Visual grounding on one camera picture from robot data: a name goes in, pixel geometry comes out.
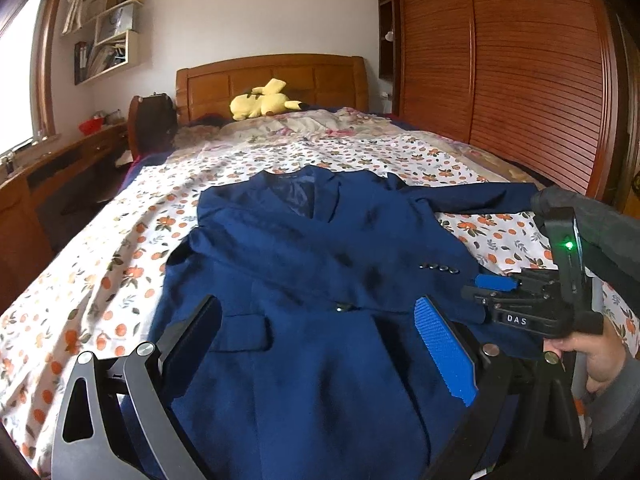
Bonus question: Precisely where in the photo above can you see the navy blue suit jacket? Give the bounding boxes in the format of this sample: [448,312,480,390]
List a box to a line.
[150,167,541,479]

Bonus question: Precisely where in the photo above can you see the grey sleeve forearm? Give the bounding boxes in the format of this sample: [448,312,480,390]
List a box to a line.
[587,351,639,479]

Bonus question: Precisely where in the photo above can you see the dark grey folded clothes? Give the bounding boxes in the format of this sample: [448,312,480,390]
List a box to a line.
[532,186,640,315]

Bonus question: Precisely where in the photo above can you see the person's right hand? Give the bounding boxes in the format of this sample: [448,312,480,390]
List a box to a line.
[544,316,627,394]

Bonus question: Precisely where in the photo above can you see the orange floral bed sheet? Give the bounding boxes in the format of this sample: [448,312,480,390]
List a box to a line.
[0,135,640,478]

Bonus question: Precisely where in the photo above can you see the long wooden desk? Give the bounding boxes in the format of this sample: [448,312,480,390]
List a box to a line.
[1,122,128,310]

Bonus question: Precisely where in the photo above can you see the louvered wooden wardrobe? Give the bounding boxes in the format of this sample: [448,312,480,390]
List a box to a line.
[380,0,628,203]

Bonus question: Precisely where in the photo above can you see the red bowl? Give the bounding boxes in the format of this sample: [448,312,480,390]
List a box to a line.
[78,117,104,136]

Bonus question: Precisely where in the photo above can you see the yellow Pikachu plush toy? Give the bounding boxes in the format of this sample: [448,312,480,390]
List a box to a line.
[229,78,304,122]

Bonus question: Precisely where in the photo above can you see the dark brown chair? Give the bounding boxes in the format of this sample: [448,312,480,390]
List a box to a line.
[127,93,177,159]

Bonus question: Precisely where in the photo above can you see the beige floral quilt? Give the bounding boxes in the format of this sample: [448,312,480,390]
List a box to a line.
[171,107,497,164]

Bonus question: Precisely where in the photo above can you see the wooden bed headboard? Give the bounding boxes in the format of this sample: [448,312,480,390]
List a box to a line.
[174,52,370,127]

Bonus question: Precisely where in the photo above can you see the white wall shelf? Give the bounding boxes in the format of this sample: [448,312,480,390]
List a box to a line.
[62,0,143,86]

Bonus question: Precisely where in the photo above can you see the window with wooden frame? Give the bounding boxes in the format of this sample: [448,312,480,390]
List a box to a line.
[1,0,58,157]

